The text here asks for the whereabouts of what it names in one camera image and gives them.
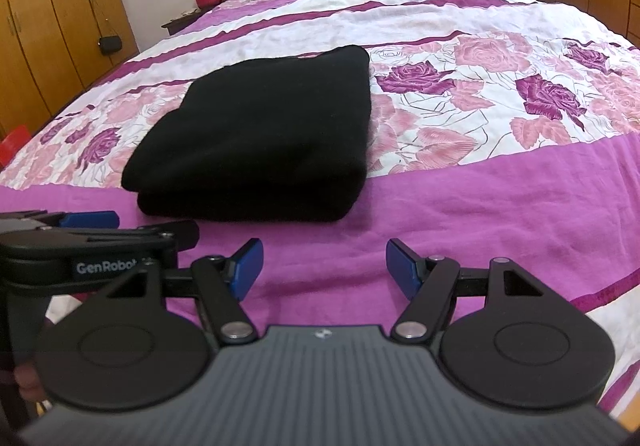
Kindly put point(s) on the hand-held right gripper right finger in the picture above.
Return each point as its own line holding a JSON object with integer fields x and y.
{"x": 402, "y": 271}

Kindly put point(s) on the red stool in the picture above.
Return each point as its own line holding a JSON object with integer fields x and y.
{"x": 12, "y": 146}

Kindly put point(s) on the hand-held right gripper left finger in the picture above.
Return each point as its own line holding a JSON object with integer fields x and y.
{"x": 245, "y": 271}

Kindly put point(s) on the small black bag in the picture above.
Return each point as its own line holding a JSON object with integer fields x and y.
{"x": 110, "y": 44}

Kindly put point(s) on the dark wooden nightstand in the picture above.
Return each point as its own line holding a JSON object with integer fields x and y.
{"x": 182, "y": 21}

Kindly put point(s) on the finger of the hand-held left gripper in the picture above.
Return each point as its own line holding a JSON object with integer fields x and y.
{"x": 140, "y": 233}
{"x": 92, "y": 219}

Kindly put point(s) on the black garment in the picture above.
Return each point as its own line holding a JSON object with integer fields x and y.
{"x": 260, "y": 126}

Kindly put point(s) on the wooden wardrobe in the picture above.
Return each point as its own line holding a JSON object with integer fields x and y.
{"x": 50, "y": 11}

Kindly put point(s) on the purple floral bedspread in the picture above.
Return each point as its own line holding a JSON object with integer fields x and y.
{"x": 500, "y": 186}

